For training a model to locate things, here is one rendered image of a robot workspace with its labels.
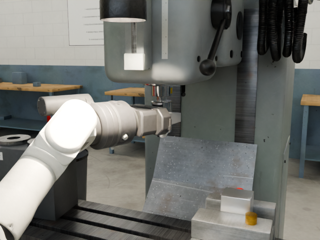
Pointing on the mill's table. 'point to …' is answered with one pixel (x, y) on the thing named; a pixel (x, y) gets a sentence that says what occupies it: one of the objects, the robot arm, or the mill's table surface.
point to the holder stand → (64, 199)
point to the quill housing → (165, 45)
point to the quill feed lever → (225, 22)
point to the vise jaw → (228, 226)
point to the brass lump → (251, 218)
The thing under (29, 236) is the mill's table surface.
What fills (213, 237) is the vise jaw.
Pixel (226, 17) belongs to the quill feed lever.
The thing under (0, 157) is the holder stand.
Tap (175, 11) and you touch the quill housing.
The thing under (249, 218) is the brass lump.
